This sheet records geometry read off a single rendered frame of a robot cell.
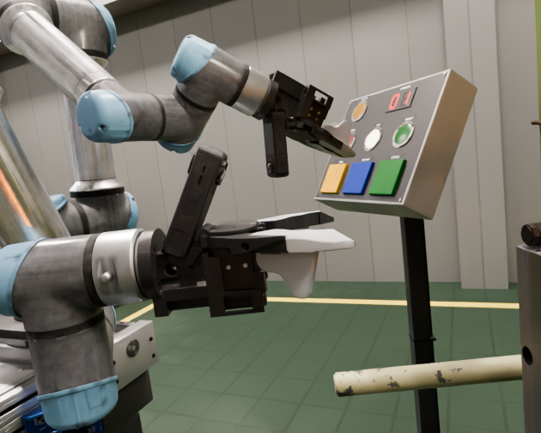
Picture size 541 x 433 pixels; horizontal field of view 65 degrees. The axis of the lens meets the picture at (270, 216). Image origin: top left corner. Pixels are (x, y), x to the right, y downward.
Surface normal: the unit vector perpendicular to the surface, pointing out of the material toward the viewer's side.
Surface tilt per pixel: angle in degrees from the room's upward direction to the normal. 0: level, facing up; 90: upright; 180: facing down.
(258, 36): 90
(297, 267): 90
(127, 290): 116
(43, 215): 78
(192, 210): 88
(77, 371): 90
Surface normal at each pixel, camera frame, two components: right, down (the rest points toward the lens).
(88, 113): -0.60, 0.18
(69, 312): 0.57, 0.03
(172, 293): -0.03, 0.13
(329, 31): -0.40, 0.16
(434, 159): 0.39, 0.07
